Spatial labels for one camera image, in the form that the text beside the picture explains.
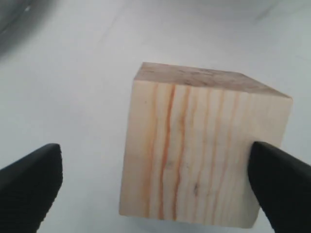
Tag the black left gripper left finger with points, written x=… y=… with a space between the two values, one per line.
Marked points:
x=28 y=188

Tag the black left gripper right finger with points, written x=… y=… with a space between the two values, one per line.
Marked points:
x=282 y=186

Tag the light wooden cube block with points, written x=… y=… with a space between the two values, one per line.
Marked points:
x=188 y=140

